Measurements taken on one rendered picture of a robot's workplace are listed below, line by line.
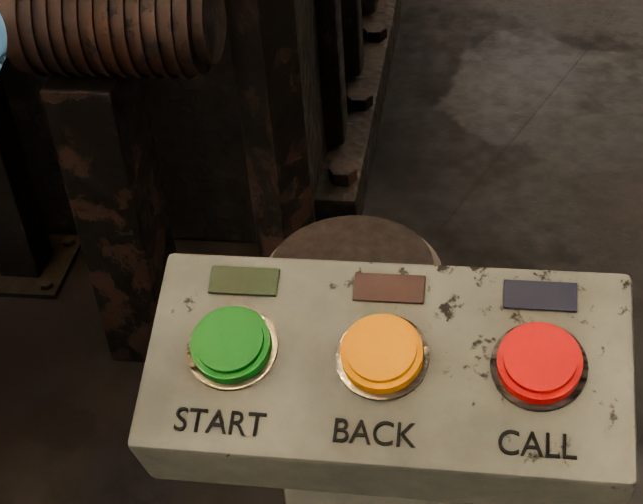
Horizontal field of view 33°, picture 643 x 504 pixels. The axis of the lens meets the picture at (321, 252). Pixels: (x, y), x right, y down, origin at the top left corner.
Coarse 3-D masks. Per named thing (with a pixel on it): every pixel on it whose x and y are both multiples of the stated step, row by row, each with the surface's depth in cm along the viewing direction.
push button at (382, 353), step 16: (368, 320) 52; (384, 320) 52; (400, 320) 52; (352, 336) 52; (368, 336) 52; (384, 336) 52; (400, 336) 51; (416, 336) 52; (352, 352) 51; (368, 352) 51; (384, 352) 51; (400, 352) 51; (416, 352) 51; (352, 368) 51; (368, 368) 51; (384, 368) 51; (400, 368) 51; (416, 368) 51; (368, 384) 51; (384, 384) 51; (400, 384) 51
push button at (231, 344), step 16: (208, 320) 53; (224, 320) 53; (240, 320) 53; (256, 320) 53; (192, 336) 53; (208, 336) 53; (224, 336) 53; (240, 336) 52; (256, 336) 52; (192, 352) 53; (208, 352) 52; (224, 352) 52; (240, 352) 52; (256, 352) 52; (208, 368) 52; (224, 368) 52; (240, 368) 52; (256, 368) 52
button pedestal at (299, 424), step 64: (192, 256) 56; (192, 320) 54; (320, 320) 54; (448, 320) 53; (512, 320) 52; (576, 320) 52; (192, 384) 53; (256, 384) 52; (320, 384) 52; (448, 384) 51; (192, 448) 51; (256, 448) 51; (320, 448) 50; (384, 448) 50; (448, 448) 50; (512, 448) 49; (576, 448) 49
